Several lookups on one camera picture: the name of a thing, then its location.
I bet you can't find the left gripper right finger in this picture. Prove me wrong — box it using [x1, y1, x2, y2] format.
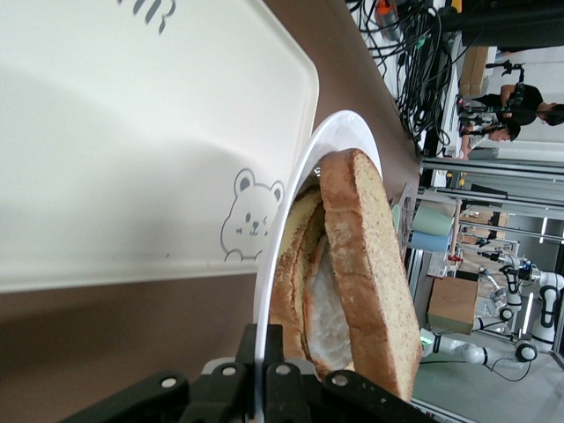
[263, 323, 442, 423]

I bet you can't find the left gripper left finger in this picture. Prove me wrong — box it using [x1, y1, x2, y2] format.
[56, 323, 261, 423]

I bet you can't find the fried egg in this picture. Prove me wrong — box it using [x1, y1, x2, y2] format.
[302, 235, 353, 371]

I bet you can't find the toast slice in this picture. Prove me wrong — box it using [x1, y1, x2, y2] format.
[268, 191, 330, 360]

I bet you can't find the plain brown bread slice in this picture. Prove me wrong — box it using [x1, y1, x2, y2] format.
[319, 148, 424, 404]

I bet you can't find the white round plate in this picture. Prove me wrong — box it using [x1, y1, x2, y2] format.
[253, 110, 384, 423]

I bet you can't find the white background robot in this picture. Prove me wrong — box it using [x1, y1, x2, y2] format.
[419, 255, 564, 375]

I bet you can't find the cardboard box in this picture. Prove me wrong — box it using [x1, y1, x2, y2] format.
[426, 276, 480, 337]

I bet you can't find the light blue cup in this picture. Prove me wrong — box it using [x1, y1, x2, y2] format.
[410, 232, 453, 253]

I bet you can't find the pale green cup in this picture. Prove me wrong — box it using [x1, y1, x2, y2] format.
[412, 205, 455, 236]

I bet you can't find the cream bear print tray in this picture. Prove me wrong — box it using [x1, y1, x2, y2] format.
[0, 0, 321, 294]

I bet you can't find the person in white shirt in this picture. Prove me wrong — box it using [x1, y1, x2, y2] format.
[457, 117, 522, 153]

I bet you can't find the person in black shirt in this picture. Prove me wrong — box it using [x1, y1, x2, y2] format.
[484, 82, 564, 129]

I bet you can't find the white wire dish rack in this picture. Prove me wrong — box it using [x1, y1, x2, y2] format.
[397, 181, 464, 265]

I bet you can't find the aluminium cage frame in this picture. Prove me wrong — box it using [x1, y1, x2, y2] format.
[418, 156, 564, 423]

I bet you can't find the black floor cable bundle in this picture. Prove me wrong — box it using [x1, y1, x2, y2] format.
[345, 0, 468, 158]

